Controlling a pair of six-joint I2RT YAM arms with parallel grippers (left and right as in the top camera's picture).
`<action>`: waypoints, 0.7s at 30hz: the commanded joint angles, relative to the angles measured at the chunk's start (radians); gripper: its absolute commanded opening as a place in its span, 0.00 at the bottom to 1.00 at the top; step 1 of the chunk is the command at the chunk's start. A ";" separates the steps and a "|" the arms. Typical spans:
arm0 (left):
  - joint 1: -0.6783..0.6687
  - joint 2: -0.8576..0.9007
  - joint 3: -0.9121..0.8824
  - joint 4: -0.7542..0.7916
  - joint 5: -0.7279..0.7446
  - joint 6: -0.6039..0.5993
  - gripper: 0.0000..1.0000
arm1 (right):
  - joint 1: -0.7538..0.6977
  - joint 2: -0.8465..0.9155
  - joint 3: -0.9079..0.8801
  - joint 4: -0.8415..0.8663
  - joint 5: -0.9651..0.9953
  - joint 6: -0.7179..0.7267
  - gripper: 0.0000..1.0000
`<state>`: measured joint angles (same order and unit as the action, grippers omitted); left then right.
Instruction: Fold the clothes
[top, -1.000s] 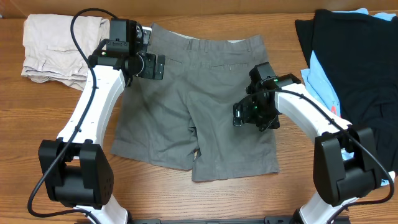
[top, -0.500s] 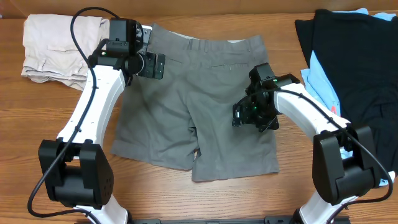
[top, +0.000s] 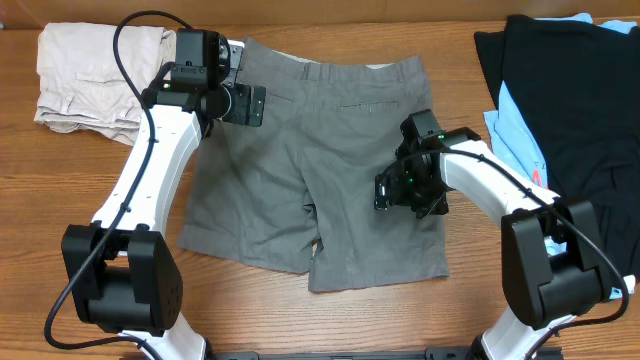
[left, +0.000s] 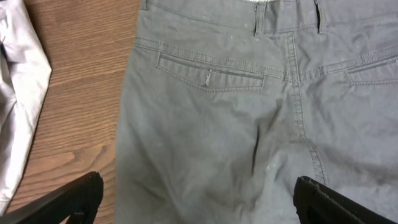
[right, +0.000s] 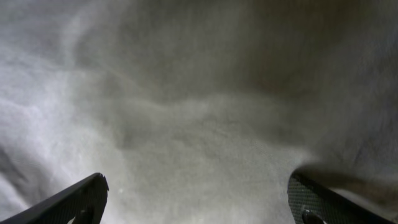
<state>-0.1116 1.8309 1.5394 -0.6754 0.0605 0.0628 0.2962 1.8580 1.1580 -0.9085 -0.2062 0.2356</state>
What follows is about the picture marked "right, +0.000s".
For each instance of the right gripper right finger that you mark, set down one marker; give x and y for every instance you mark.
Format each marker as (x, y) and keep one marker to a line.
(312, 203)

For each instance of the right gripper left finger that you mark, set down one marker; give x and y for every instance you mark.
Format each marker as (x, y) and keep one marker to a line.
(82, 203)

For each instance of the grey shorts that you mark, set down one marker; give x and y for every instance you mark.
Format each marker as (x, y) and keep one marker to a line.
(199, 111)

